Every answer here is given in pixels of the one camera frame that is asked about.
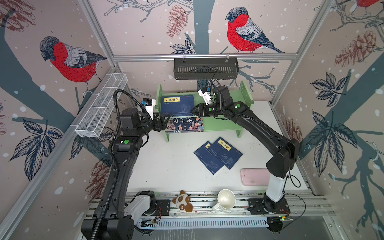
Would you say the colourful cartoon cover book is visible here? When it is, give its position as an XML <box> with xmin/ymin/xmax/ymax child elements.
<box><xmin>165</xmin><ymin>117</ymin><xmax>204</xmax><ymax>133</ymax></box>

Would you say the dark blue book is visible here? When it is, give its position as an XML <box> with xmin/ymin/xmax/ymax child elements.
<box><xmin>160</xmin><ymin>95</ymin><xmax>195</xmax><ymax>117</ymax></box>
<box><xmin>209</xmin><ymin>137</ymin><xmax>243</xmax><ymax>170</ymax></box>
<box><xmin>194</xmin><ymin>141</ymin><xmax>224</xmax><ymax>175</ymax></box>

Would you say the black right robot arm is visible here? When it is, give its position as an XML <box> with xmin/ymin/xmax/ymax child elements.
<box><xmin>191</xmin><ymin>86</ymin><xmax>300</xmax><ymax>214</ymax></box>

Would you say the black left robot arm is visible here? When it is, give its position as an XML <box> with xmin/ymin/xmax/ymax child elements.
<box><xmin>81</xmin><ymin>90</ymin><xmax>170</xmax><ymax>240</ymax></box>

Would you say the green wooden shelf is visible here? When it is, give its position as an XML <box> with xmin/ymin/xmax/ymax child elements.
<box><xmin>155</xmin><ymin>81</ymin><xmax>254</xmax><ymax>138</ymax></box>

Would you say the dark blue book under cartoon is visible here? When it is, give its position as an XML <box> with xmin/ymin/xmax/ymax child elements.
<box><xmin>194</xmin><ymin>141</ymin><xmax>224</xmax><ymax>175</ymax></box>

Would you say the pink plastic tray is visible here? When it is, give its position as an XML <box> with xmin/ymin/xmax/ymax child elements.
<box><xmin>241</xmin><ymin>168</ymin><xmax>270</xmax><ymax>187</ymax></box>

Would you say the brown white plush toy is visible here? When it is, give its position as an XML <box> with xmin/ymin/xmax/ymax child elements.
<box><xmin>172</xmin><ymin>190</ymin><xmax>193</xmax><ymax>213</ymax></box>

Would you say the white ceramic mug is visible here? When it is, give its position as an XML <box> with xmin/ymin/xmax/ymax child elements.
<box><xmin>212</xmin><ymin>189</ymin><xmax>236</xmax><ymax>211</ymax></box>

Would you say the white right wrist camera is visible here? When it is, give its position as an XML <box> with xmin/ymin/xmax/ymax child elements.
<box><xmin>198</xmin><ymin>88</ymin><xmax>213</xmax><ymax>106</ymax></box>

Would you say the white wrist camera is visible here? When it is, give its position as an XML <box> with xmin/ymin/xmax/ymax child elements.
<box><xmin>142</xmin><ymin>98</ymin><xmax>156</xmax><ymax>119</ymax></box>
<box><xmin>198</xmin><ymin>88</ymin><xmax>213</xmax><ymax>106</ymax></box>

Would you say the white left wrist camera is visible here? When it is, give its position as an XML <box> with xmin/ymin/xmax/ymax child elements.
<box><xmin>142</xmin><ymin>98</ymin><xmax>156</xmax><ymax>119</ymax></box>

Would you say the black hanging wall basket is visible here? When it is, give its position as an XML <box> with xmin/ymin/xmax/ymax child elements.
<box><xmin>174</xmin><ymin>58</ymin><xmax>239</xmax><ymax>80</ymax></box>

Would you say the white wire mesh basket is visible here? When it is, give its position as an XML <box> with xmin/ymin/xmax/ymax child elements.
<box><xmin>75</xmin><ymin>73</ymin><xmax>128</xmax><ymax>138</ymax></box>

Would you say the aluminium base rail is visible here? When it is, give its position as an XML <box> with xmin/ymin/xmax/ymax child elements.
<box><xmin>86</xmin><ymin>191</ymin><xmax>334</xmax><ymax>230</ymax></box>

